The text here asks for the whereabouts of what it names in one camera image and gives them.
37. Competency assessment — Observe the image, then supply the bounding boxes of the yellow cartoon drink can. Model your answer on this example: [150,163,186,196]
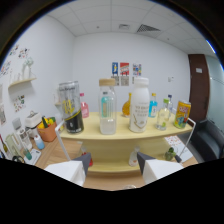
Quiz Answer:
[173,100,192,130]

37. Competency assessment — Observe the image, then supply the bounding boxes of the clear jar wooden lid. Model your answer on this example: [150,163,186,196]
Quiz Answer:
[98,78,118,136]

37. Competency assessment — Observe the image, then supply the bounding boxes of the white kitchen scale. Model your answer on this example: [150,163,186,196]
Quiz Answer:
[23,148,42,166]

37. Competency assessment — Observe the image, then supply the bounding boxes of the white milk bottle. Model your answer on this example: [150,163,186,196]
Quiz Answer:
[128,77,151,134]

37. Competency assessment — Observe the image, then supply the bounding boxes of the grey wall poster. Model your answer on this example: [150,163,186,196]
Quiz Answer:
[111,75,120,87]
[120,75,130,87]

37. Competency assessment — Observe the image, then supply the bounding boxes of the two-tier wooden shelf rack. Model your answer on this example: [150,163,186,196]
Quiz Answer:
[54,111,198,176]

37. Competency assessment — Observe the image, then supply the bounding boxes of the small light blue bottle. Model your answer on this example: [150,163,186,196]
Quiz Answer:
[33,133,46,151]

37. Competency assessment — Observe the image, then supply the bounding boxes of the pink liquid bottle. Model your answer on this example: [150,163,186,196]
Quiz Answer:
[79,92,90,119]

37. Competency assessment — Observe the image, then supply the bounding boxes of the red wall poster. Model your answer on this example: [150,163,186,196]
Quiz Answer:
[119,62,130,76]

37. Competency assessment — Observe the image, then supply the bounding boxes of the black cylindrical grip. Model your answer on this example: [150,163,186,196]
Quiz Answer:
[173,153,184,164]

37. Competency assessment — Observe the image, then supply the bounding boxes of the small wall photo collage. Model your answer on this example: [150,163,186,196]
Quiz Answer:
[13,94,27,113]

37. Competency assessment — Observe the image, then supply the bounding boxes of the dark brown door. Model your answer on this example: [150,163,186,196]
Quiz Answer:
[187,53,212,125]

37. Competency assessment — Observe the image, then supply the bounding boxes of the square ceiling fixture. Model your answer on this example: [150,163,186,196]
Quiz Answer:
[118,23,131,31]

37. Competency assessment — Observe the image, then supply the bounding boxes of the cyan bottle yellow cap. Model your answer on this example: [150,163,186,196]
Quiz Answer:
[147,92,159,119]

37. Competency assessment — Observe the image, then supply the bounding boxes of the clear bottle green cap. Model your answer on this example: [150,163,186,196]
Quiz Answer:
[155,97,171,132]

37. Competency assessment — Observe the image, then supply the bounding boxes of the wooden wall shelf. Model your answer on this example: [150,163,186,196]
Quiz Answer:
[7,77,38,89]

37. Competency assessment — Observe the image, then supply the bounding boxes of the black pouch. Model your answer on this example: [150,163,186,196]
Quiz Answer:
[11,155,26,164]

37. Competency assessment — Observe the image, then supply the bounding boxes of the clear bottle blue cap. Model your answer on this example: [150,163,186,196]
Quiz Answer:
[166,94,175,116]

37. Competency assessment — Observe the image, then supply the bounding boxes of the orange liquid bottle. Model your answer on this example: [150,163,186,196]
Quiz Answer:
[121,92,132,118]

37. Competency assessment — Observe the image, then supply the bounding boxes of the small wall shelf with vase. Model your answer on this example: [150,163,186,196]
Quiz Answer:
[52,92,64,108]

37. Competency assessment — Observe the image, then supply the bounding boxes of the multicolour wall poster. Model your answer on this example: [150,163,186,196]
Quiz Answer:
[132,63,143,77]

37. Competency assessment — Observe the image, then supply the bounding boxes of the black armchair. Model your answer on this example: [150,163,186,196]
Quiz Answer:
[190,118,224,162]

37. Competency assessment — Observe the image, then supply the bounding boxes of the orange storage basket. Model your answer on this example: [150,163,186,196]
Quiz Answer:
[36,116,58,143]

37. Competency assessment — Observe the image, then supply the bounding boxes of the small green cup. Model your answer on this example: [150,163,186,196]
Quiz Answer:
[23,147,33,161]

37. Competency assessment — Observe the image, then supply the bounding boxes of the white countertop appliance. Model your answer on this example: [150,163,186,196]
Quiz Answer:
[24,111,43,130]

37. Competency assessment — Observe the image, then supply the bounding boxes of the scattered colourful wall stickers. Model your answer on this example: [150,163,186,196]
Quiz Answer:
[0,44,31,78]

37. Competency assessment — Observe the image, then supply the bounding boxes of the ceiling air vent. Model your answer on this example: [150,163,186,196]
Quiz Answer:
[136,23,162,34]

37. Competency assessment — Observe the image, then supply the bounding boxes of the tall black and silver can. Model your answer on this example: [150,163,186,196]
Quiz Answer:
[58,80,85,135]

